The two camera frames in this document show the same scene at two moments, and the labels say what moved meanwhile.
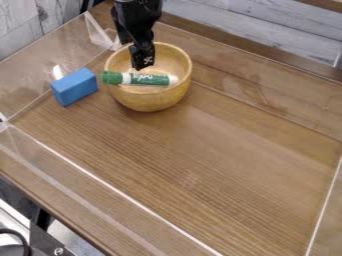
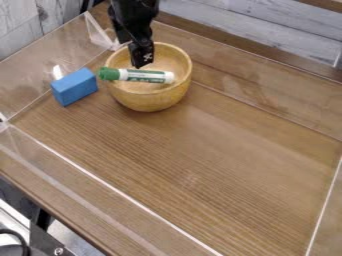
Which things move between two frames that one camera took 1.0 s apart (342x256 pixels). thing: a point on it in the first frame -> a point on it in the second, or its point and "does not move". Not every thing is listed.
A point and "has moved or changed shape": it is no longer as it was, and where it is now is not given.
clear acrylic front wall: x=108 y=219 does not move
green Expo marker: x=137 y=79 has moved or changed shape
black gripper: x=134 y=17 does not move
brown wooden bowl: x=149 y=98 does not move
